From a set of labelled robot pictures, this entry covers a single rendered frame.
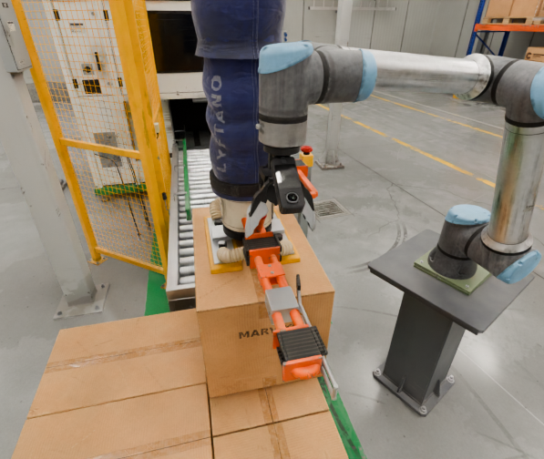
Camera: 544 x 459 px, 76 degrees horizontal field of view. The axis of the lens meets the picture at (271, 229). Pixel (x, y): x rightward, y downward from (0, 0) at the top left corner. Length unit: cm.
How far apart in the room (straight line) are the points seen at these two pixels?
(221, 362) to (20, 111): 161
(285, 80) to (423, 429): 177
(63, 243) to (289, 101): 202
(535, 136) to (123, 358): 153
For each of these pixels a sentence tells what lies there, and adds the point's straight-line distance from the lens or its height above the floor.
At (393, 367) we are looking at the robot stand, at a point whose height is 12.
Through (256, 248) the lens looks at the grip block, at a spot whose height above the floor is 115.
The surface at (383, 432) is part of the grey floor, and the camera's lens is 198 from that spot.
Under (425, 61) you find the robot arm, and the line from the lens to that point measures 99.
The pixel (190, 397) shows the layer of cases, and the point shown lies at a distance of 138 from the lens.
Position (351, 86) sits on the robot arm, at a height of 158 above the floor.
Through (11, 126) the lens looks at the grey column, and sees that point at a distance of 223.
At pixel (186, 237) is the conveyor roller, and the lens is 219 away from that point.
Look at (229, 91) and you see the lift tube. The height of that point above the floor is 152.
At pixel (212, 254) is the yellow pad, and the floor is 102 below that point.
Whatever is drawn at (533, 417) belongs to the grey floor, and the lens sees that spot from 233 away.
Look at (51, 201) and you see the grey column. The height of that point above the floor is 79.
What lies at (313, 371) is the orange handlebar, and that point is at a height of 114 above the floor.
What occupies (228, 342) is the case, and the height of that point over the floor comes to 86.
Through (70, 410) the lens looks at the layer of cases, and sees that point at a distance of 150.
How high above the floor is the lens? 168
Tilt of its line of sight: 31 degrees down
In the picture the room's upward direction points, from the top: straight up
